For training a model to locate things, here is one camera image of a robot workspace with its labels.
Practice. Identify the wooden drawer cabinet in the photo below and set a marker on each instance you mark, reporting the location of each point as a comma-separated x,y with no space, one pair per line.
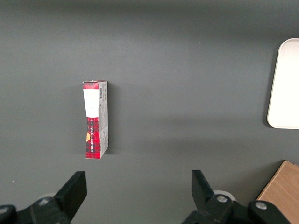
283,191

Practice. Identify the red plaid cardboard box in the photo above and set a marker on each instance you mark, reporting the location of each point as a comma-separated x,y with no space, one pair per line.
93,130

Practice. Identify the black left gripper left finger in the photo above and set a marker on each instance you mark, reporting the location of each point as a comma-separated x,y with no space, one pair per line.
70,193

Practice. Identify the white rectangular tray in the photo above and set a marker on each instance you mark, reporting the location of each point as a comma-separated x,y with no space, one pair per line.
286,88

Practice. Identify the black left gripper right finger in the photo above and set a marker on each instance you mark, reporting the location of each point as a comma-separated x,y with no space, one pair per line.
203,193

